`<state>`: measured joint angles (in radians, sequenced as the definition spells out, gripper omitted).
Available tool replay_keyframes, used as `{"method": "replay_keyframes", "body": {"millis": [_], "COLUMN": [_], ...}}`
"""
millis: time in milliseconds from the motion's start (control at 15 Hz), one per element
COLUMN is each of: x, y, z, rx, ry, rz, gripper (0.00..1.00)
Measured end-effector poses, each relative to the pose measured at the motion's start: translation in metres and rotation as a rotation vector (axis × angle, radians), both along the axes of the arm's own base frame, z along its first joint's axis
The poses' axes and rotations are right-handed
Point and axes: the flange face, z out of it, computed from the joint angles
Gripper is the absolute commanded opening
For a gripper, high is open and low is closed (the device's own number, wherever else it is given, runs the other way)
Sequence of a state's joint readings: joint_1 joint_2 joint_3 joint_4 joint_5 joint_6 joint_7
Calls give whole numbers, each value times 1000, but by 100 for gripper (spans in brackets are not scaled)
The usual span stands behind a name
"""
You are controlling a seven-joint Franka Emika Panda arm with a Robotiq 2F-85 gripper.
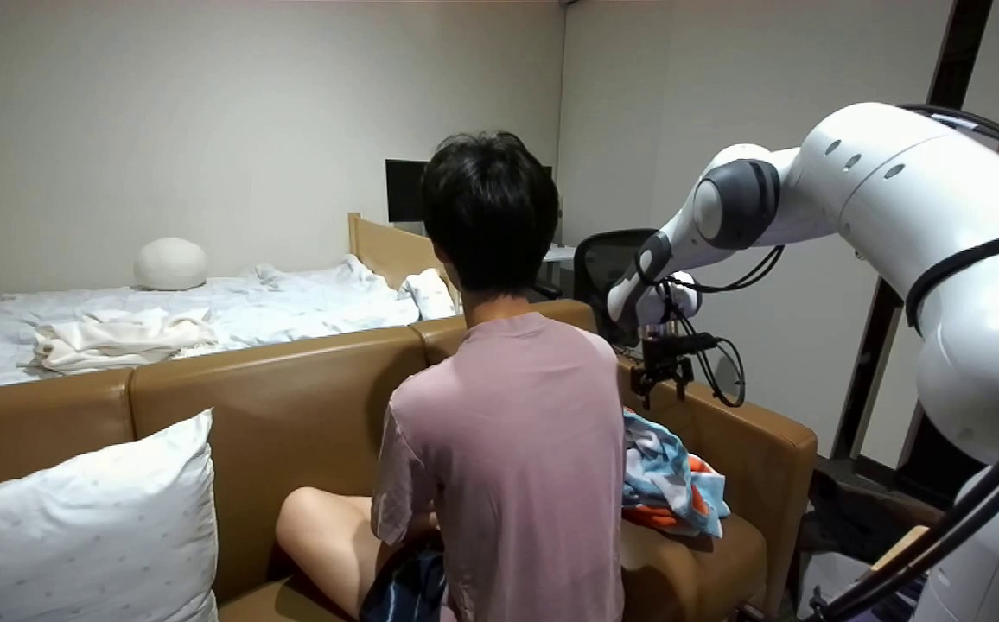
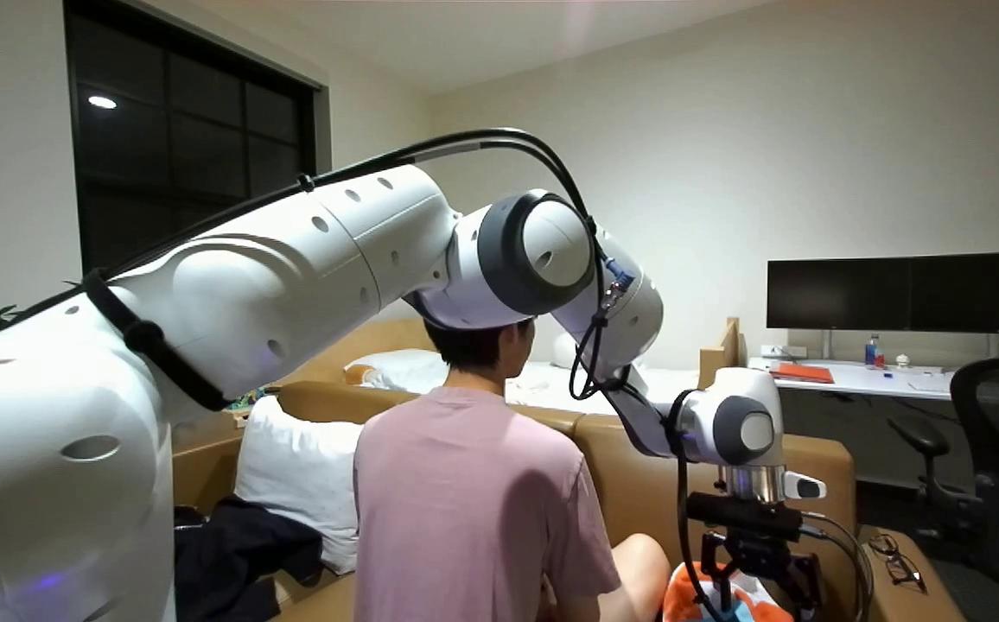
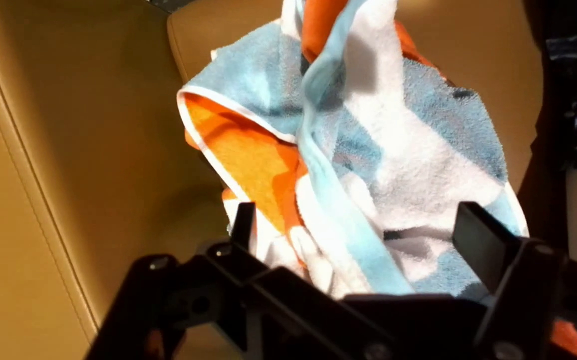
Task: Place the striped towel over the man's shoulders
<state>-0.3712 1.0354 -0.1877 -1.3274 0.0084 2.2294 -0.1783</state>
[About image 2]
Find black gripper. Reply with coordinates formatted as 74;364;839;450
699;527;821;601

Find orange white striped towel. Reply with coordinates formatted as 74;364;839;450
664;562;804;622

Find man in pink shirt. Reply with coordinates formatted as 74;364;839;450
354;308;675;622

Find black eyeglasses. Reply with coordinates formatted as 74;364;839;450
864;533;932;594

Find brown leather ottoman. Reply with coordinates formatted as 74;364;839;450
858;524;968;622

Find red flat item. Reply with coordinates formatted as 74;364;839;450
770;358;836;388

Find white desk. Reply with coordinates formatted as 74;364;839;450
747;357;962;407

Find black computer monitor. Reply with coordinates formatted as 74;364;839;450
766;248;999;339

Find small white bed pillow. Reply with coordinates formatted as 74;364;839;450
342;344;456;398

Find large white pillow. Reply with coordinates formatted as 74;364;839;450
232;390;370;577

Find dark clothes pile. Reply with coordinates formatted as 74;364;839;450
175;494;328;622

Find wooden side table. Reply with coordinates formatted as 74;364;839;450
171;407;249;516

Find dark window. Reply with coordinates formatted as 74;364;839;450
64;0;337;278

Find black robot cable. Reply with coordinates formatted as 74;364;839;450
0;124;617;401

